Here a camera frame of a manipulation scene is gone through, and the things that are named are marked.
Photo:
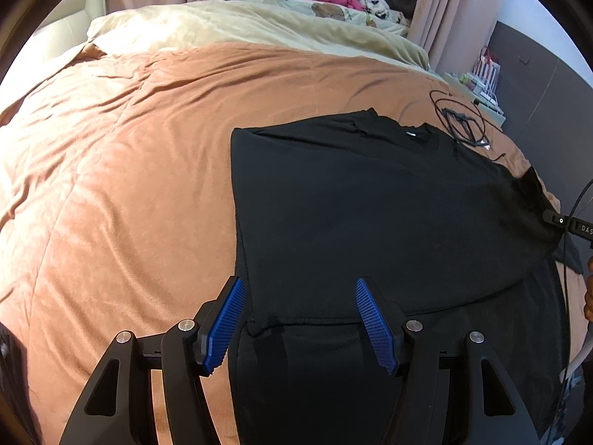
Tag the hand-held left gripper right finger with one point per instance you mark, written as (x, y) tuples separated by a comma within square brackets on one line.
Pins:
[(376, 320)]

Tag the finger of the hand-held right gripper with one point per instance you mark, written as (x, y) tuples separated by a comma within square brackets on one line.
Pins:
[(553, 220)]

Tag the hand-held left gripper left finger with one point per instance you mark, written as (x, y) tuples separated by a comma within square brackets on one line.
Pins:
[(227, 320)]

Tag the black t-shirt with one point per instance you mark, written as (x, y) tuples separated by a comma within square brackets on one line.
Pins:
[(370, 204)]

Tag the person's right hand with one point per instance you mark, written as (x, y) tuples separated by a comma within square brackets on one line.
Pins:
[(589, 292)]

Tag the striped gift bag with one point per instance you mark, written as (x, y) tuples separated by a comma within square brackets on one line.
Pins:
[(487, 72)]

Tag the orange-brown blanket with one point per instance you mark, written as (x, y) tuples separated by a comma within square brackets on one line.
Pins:
[(129, 171)]

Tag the beige blanket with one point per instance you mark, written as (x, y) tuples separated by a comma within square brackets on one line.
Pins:
[(241, 23)]

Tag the bear printed bedsheet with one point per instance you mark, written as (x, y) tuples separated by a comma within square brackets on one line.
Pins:
[(338, 11)]

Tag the cream padded headboard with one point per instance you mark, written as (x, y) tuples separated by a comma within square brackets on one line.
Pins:
[(69, 23)]

